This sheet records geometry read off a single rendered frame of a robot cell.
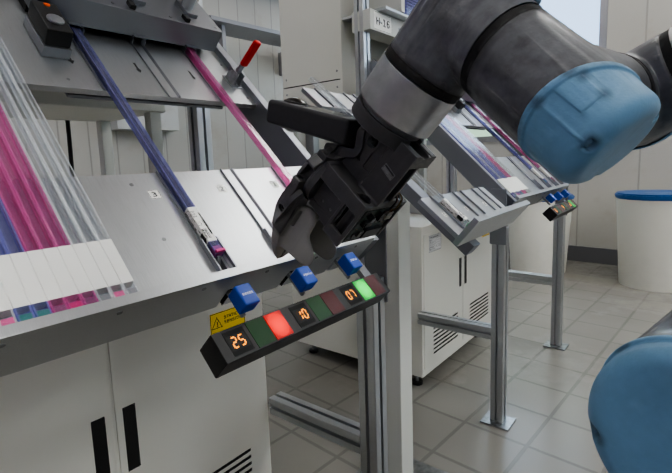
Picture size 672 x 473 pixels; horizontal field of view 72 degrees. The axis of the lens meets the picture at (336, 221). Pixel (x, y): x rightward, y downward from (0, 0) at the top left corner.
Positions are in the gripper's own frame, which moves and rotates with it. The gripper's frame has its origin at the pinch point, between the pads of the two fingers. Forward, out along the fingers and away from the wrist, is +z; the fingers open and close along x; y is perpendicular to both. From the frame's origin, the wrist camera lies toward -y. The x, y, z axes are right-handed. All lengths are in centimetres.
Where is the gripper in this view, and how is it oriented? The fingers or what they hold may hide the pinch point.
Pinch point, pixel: (280, 244)
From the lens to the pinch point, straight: 53.3
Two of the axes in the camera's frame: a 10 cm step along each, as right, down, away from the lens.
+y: 5.9, 7.2, -3.6
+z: -5.1, 6.8, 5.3
